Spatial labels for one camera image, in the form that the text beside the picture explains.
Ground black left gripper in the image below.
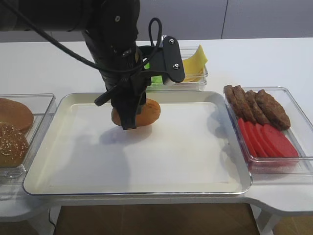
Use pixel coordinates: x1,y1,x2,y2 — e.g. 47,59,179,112
101,46,151,130

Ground plain bun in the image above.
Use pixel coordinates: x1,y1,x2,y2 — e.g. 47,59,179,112
111,98,161,129
0,98,34,134

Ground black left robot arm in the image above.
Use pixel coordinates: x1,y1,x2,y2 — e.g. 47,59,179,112
0,0,147,130

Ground green lettuce leaf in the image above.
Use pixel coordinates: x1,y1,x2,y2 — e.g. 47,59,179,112
144,63,162,84

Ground yellow cheese slices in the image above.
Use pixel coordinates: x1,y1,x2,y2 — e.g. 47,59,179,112
182,45,208,83

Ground clear lettuce cheese container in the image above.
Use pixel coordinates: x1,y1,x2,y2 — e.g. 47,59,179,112
147,45,208,92

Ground white paper tray liner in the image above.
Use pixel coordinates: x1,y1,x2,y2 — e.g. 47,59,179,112
52,102,228,187

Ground white metal tray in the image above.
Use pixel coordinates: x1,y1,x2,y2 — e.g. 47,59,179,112
23,92,252,195

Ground clear bun container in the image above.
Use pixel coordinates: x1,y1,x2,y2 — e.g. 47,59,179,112
0,94,56,201

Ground brown meat patty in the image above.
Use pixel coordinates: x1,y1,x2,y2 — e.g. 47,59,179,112
256,89,291,131
245,90,270,125
233,85,256,124
224,85,246,121

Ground red tomato slice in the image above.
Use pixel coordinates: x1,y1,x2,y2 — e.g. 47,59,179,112
261,124,299,158
245,121,268,157
238,118,257,157
254,123,278,158

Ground sesame bun top right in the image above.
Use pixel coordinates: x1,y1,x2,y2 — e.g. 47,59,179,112
0,122,29,167

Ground clear patty tomato container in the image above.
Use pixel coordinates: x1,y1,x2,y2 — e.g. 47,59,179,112
225,87,313,175

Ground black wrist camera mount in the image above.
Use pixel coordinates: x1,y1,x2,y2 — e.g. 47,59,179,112
140,36,185,86

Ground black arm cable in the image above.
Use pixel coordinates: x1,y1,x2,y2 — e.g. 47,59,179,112
0,0,163,107

